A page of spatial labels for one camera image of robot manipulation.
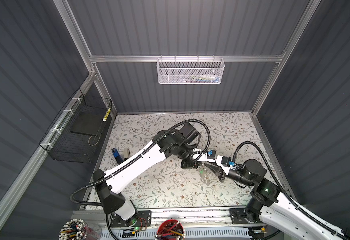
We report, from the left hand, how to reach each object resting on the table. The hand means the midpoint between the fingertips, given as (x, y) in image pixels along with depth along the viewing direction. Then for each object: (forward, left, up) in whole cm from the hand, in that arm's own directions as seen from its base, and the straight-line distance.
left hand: (200, 160), depth 67 cm
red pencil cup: (-24, +15, -16) cm, 32 cm away
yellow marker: (+28, +48, +3) cm, 56 cm away
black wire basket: (+15, +60, +3) cm, 62 cm away
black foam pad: (+23, +55, +3) cm, 60 cm away
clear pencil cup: (-22, +50, -7) cm, 55 cm away
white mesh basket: (+83, -5, -3) cm, 84 cm away
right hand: (-2, -3, +1) cm, 4 cm away
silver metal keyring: (-4, 0, -2) cm, 4 cm away
